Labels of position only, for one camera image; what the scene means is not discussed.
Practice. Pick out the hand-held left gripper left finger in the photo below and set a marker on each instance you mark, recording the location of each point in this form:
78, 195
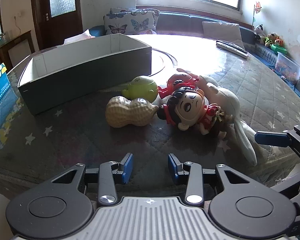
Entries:
128, 167

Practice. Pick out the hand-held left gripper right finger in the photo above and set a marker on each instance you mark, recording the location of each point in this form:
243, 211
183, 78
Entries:
173, 167

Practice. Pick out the beige peanut toy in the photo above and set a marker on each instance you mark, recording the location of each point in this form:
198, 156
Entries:
127, 112

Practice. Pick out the white plush rabbit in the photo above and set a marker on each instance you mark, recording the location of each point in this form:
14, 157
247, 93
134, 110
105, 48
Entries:
227, 97

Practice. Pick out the black-haired doll figure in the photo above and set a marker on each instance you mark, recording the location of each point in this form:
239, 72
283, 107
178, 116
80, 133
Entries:
190, 105

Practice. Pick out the green round toy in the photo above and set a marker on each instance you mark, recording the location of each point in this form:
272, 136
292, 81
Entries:
142, 87

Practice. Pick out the red plastic toy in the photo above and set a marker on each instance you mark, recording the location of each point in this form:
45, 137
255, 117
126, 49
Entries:
177, 78

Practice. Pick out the grey storage box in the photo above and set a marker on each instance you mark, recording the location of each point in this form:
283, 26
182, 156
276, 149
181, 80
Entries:
90, 80

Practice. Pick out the quilted round desktop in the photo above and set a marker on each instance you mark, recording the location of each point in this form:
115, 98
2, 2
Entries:
90, 140

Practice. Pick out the clear plastic storage bin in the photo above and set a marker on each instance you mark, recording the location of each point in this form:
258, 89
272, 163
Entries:
288, 66

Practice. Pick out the green plastic toy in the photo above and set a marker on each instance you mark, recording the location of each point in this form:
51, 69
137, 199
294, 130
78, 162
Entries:
278, 48

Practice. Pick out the remote controls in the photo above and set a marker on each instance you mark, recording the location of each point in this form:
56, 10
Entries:
233, 51

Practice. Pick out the orange fox plush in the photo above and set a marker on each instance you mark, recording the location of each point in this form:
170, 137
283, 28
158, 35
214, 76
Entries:
279, 41

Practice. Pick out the dog plush in green vest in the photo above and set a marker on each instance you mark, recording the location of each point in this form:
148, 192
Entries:
270, 40

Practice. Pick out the black remote control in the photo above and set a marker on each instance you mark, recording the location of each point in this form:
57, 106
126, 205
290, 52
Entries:
231, 44

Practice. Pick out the round glass turntable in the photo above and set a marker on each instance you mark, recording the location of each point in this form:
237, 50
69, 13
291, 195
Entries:
161, 63

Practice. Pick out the grey cushion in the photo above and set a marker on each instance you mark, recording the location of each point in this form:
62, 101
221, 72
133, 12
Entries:
222, 32

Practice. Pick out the colourful pinwheel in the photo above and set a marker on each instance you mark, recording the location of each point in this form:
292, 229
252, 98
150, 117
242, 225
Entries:
257, 7

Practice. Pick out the pink tissue pack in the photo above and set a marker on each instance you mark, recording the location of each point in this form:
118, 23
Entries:
77, 37

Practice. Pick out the blue box with yellow dots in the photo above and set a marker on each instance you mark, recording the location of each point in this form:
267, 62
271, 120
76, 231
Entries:
0, 100

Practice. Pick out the butterfly print pillow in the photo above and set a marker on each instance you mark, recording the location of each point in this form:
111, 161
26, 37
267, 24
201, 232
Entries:
130, 21

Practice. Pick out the blue bench sofa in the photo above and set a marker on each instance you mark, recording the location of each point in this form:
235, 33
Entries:
180, 21

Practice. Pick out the wooden cabinet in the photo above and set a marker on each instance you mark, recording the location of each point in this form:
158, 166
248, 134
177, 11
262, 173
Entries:
17, 47

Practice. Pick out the dark wooden door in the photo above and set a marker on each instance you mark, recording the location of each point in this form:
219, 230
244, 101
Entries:
43, 25

